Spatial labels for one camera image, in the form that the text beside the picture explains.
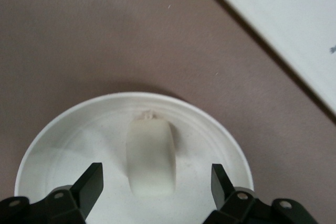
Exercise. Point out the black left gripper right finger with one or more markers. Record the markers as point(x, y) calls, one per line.
point(231, 203)

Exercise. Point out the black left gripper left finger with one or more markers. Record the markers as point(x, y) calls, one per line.
point(78, 195)

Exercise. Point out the cream round plate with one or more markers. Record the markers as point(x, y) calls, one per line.
point(78, 140)

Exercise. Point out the pale steamed bun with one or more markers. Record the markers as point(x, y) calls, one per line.
point(151, 155)

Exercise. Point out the brown table cover mat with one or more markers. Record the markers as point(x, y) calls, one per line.
point(105, 37)

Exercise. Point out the cream rectangular bear-print tray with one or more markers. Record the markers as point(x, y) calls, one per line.
point(288, 11)

